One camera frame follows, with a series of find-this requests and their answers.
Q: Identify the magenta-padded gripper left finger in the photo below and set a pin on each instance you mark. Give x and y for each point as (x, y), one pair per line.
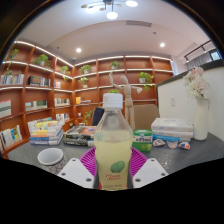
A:
(76, 173)

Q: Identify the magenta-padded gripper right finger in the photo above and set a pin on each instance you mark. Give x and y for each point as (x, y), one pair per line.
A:
(149, 173)

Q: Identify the yellow juice bottle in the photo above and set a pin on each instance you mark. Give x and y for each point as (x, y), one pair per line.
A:
(113, 150)

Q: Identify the white cup with triangle pattern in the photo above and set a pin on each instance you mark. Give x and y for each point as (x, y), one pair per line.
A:
(51, 160)

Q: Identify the small printed packet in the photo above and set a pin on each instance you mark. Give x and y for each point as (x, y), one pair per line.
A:
(172, 144)
(184, 145)
(158, 143)

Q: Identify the green and white box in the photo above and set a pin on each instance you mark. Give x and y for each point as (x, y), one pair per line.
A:
(142, 140)

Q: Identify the colourful book stack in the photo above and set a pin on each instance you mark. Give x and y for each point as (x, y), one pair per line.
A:
(46, 133)

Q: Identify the wooden artist mannequin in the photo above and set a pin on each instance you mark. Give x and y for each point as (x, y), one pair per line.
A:
(128, 100)

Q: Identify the round recessed ceiling spotlight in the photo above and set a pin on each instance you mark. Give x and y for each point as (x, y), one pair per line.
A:
(162, 44)
(78, 50)

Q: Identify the ceiling air vent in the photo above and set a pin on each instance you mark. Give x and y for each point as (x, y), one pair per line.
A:
(138, 23)

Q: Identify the multi-bulb ceiling lamp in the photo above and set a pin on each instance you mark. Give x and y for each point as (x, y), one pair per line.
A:
(111, 8)

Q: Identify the wooden wall shelf unit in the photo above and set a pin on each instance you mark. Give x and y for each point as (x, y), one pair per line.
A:
(40, 96)

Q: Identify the black track light rail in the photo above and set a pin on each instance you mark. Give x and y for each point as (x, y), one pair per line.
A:
(198, 50)

